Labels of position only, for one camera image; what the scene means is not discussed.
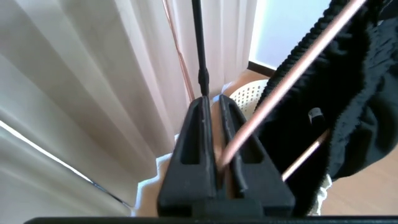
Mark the beige curtain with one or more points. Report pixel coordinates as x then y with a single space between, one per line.
77 77

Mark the black shorts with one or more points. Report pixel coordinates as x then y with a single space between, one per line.
342 77

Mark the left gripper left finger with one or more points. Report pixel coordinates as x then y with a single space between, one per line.
186 183

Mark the pink clothes hanger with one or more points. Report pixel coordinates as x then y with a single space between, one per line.
280 90
183 68

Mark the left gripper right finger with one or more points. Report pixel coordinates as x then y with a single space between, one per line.
264 183

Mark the black clothes rack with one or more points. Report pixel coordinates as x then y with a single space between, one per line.
201 46

